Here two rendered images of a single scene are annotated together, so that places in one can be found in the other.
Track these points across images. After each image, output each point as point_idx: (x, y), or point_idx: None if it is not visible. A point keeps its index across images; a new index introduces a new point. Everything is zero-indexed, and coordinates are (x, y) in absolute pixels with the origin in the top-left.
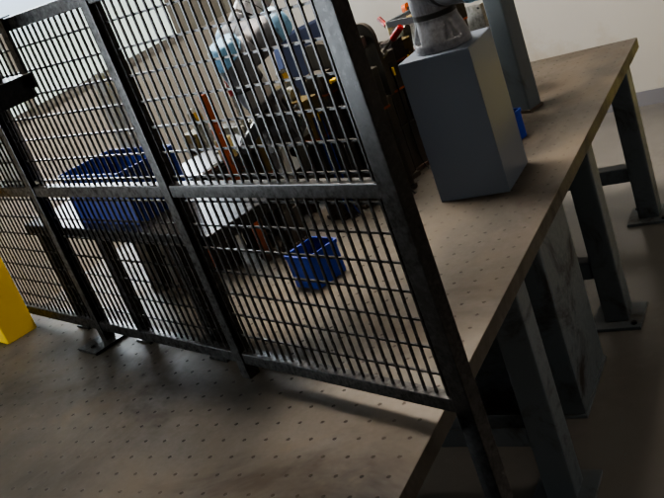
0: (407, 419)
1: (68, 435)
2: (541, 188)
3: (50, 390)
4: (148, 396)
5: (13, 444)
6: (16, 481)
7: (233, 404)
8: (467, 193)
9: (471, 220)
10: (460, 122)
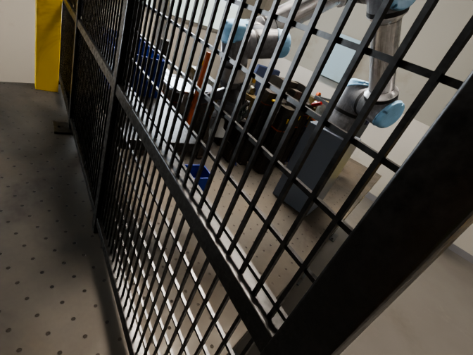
0: None
1: None
2: (320, 229)
3: (7, 132)
4: (35, 188)
5: None
6: None
7: (62, 248)
8: (286, 200)
9: (279, 220)
10: (313, 171)
